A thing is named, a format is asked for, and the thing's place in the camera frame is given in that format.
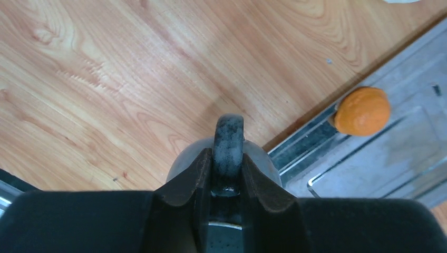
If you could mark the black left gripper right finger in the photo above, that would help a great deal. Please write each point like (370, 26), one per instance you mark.
(273, 220)

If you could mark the grey metal cup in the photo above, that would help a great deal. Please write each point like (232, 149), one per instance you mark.
(228, 146)

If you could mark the stainless steel tray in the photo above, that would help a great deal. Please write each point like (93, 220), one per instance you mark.
(405, 159)

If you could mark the white three-tier dessert stand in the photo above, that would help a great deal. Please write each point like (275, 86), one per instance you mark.
(400, 1)

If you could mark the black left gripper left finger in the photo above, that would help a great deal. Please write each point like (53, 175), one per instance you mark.
(173, 218)

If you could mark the orange ball fruit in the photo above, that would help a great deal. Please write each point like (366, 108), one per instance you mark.
(363, 112)

